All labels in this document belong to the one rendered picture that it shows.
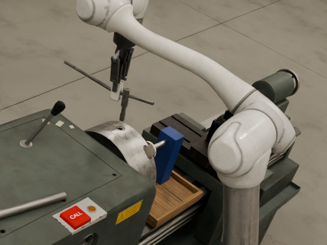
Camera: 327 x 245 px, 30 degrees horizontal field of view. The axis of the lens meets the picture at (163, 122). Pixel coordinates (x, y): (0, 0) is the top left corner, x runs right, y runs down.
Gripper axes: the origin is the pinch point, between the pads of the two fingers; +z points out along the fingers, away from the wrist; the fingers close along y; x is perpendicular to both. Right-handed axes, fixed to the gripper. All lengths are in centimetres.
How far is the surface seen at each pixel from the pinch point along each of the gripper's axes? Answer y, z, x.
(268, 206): -100, 86, 53
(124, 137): 3.5, 14.0, 6.9
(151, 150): -3.5, 19.7, 14.7
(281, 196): -115, 86, 57
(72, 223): 54, 13, 15
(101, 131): 5.8, 13.6, -0.7
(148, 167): 3.4, 22.0, 17.1
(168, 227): -21, 60, 23
